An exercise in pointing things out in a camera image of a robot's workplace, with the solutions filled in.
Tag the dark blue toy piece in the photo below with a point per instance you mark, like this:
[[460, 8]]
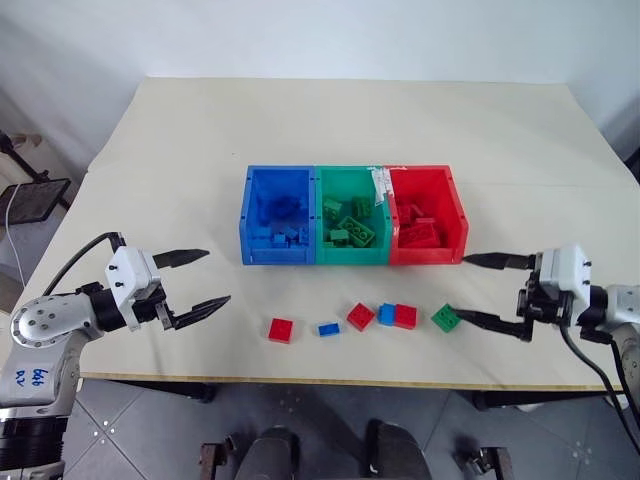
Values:
[[280, 209]]

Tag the blue plastic bin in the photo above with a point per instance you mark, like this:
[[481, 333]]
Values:
[[277, 256]]

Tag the white torn bin label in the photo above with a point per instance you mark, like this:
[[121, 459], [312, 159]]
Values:
[[381, 185]]

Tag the red square toy brick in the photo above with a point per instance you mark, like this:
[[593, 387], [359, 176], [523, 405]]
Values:
[[280, 330], [361, 316], [406, 316], [409, 214]]

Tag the blue square toy brick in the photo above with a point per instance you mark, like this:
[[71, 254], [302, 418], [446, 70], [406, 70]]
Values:
[[386, 315]]

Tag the black table frame foot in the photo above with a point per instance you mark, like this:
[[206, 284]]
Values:
[[500, 400], [195, 390]]

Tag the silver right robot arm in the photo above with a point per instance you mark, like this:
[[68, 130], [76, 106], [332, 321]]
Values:
[[620, 307]]

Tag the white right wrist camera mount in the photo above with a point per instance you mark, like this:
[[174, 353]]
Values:
[[567, 272]]

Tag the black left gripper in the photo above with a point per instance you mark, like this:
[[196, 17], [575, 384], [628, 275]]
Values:
[[150, 302]]

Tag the green plastic bin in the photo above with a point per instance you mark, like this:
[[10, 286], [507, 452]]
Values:
[[350, 256]]

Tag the large green toy brick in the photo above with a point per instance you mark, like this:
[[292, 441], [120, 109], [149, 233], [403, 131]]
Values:
[[357, 231]]

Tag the green square toy brick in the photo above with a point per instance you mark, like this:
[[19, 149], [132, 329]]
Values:
[[445, 317], [361, 206], [331, 208]]

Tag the black stand with base plate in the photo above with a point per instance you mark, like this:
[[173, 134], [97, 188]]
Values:
[[32, 200]]

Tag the large red toy brick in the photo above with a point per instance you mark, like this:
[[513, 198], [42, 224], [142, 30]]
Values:
[[417, 235], [442, 232]]

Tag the dark rounded shape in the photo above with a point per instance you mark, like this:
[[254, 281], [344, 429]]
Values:
[[397, 452], [267, 455]]

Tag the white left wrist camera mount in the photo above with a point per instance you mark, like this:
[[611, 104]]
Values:
[[129, 270]]

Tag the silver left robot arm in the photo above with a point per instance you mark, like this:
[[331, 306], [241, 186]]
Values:
[[40, 325]]

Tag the small blue toy brick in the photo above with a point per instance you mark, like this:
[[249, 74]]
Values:
[[292, 236], [278, 240], [304, 236], [327, 329]]

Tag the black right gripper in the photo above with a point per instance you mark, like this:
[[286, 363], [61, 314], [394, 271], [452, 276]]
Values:
[[542, 305]]

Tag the small green toy brick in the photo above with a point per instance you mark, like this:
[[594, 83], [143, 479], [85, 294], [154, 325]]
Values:
[[339, 237]]

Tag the red plastic bin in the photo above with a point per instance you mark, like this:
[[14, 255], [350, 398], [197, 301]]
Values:
[[425, 255]]

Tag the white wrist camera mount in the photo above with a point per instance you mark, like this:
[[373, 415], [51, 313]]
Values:
[[567, 272], [129, 270]]

